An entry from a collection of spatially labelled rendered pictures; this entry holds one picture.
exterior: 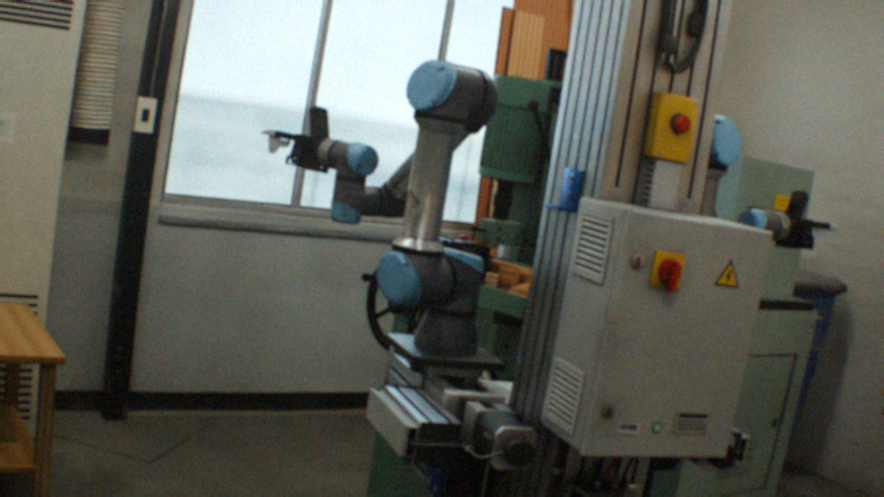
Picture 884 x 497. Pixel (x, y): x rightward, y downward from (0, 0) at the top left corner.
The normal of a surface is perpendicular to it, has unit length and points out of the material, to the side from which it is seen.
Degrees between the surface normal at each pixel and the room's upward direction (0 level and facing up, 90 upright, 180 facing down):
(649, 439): 89
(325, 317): 90
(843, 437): 90
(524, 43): 87
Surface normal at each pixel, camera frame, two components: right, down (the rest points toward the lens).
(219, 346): 0.56, 0.19
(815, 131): -0.81, -0.07
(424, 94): -0.66, -0.16
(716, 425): 0.33, 0.16
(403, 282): -0.70, 0.10
